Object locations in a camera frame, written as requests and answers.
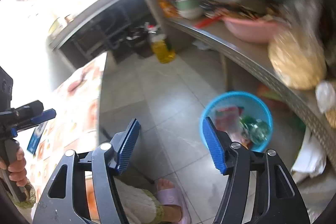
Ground cooking oil bottle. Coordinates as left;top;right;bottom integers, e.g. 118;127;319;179
151;30;176;64

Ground concrete kitchen counter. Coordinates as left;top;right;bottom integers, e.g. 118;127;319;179
46;0;336;51

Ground lilac slipper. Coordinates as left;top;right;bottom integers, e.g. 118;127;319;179
154;179;192;224

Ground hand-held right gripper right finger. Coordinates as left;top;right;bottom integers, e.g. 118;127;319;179
202;116;311;224

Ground black clay stove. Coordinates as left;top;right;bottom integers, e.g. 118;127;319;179
127;26;153;58

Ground white fleece garment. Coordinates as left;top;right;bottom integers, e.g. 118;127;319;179
113;177;164;224

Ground green label plastic bottle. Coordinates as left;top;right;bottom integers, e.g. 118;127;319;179
240;115;271;146

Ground orange snack packet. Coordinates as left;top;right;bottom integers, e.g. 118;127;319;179
157;0;179;17

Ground blue plastic basket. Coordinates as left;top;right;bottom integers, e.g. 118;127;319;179
199;91;273;153

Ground small knotted white bag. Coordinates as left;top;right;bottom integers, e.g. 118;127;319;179
315;81;336;114

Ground pink plastic basin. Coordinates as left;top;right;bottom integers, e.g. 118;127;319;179
223;15;282;43

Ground perforated metal shelf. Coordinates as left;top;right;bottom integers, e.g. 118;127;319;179
165;17;336;151

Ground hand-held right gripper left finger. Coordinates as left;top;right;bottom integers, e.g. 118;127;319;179
31;118;141;224

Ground white rag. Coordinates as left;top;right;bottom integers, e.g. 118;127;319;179
193;40;214;51

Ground red spatula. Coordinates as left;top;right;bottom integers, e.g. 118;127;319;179
196;15;223;29

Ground white plastic bag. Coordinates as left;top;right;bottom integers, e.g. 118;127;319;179
291;135;327;178

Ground bag of yellow grains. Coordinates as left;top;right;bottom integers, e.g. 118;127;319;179
268;27;327;89

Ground bag of beans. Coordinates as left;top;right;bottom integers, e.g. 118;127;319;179
325;106;336;128

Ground green red packet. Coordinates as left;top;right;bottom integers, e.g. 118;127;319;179
257;84;286;109

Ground wooden stool leg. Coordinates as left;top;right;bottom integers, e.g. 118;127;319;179
220;53;229;90

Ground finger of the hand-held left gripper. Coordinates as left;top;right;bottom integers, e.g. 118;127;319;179
16;109;57;133
12;100;44;120

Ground person's left hand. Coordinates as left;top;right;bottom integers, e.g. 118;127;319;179
0;147;28;187

